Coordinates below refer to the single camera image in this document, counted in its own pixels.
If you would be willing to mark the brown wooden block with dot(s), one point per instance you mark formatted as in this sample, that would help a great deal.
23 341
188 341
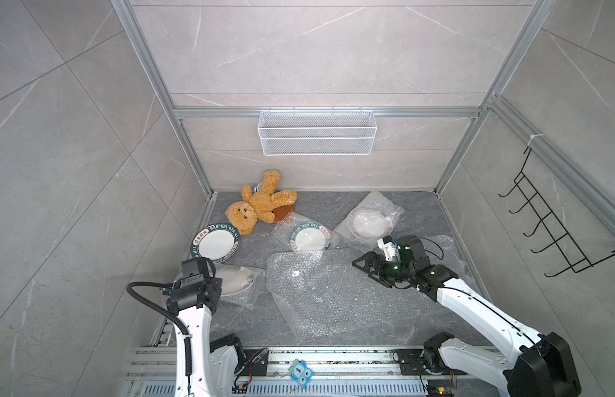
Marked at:
282 212

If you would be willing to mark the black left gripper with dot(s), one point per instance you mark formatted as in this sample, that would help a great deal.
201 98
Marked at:
216 283

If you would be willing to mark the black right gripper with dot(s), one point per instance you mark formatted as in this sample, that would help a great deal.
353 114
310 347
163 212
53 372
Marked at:
372 257

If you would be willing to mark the white wire mesh basket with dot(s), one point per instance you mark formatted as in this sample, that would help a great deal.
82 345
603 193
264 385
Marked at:
312 132

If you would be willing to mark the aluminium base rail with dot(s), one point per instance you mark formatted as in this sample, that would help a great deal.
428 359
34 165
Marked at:
347 371

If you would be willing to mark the bubble wrapped plate back middle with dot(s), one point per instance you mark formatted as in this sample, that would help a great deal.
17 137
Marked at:
301 233

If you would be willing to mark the bubble wrapped plate front left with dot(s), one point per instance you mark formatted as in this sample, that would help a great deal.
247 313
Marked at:
241 285

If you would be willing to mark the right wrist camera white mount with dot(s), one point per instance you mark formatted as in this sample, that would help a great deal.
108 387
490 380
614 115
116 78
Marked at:
389 249

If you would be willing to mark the black wire hook rack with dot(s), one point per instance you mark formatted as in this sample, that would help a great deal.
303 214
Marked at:
549 225

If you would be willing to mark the brown teddy bear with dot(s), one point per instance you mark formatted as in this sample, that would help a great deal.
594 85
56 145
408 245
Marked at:
243 215

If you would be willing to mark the bubble wrapped plate back right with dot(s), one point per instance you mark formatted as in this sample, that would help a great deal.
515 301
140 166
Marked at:
374 218

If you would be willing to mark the large bubble wrap sheet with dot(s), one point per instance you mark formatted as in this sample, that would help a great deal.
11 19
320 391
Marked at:
327 301

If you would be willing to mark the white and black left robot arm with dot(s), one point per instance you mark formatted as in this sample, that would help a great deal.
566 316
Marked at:
204 367

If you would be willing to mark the blue cartoon toy figure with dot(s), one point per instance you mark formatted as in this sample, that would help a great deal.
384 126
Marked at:
300 373

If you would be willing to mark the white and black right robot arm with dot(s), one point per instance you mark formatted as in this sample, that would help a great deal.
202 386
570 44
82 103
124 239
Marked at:
526 363

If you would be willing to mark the bubble wrapped plate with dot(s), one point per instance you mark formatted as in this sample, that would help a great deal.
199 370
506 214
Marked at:
374 218
241 285
301 233

